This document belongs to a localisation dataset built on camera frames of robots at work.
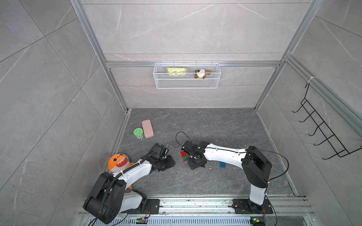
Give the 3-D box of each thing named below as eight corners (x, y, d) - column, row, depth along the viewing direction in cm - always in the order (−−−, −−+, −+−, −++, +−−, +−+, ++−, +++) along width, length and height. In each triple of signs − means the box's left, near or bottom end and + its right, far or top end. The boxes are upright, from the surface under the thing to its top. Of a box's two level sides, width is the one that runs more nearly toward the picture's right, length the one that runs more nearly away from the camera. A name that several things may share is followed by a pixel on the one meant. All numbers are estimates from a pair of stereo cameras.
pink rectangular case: (145, 139, 103) (144, 137, 101) (142, 123, 113) (141, 121, 111) (154, 136, 105) (154, 134, 102) (151, 121, 115) (150, 118, 112)
